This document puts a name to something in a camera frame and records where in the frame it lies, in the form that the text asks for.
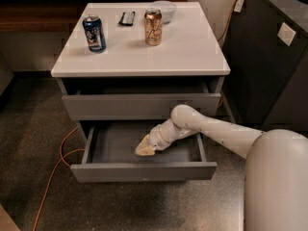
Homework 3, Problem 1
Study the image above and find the blue soda can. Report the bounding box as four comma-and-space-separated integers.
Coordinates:
82, 14, 107, 52

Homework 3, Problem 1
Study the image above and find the grey drawer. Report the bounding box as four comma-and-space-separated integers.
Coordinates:
63, 78, 220, 120
71, 120, 217, 182

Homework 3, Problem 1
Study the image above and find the dark grey bin cabinet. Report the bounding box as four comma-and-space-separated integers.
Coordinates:
222, 0, 308, 131

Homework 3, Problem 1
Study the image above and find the grey top drawer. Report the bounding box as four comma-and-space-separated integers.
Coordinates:
63, 78, 220, 120

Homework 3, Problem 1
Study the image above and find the gold soda can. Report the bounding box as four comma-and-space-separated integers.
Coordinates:
144, 8, 163, 46

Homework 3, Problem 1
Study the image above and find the orange cable at wall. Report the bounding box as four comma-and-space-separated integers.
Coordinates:
217, 0, 252, 43

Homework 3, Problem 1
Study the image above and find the white bowl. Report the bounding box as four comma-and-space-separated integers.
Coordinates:
150, 0, 177, 24

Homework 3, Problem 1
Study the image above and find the black remote control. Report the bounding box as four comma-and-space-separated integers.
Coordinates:
118, 12, 136, 26

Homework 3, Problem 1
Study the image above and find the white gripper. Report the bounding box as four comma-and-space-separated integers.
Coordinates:
135, 119, 193, 156

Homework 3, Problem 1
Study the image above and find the white label on cabinet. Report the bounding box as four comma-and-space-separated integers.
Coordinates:
277, 22, 296, 46

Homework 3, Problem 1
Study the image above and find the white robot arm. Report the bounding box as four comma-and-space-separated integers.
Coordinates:
135, 105, 308, 231

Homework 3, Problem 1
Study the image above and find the grey drawer cabinet white top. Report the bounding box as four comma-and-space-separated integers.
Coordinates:
50, 1, 231, 146

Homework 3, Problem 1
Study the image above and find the brown wooden bench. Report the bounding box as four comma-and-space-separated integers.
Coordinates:
0, 0, 188, 33

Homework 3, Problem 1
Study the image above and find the orange cable on floor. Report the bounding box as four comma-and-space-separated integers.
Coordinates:
32, 126, 88, 231

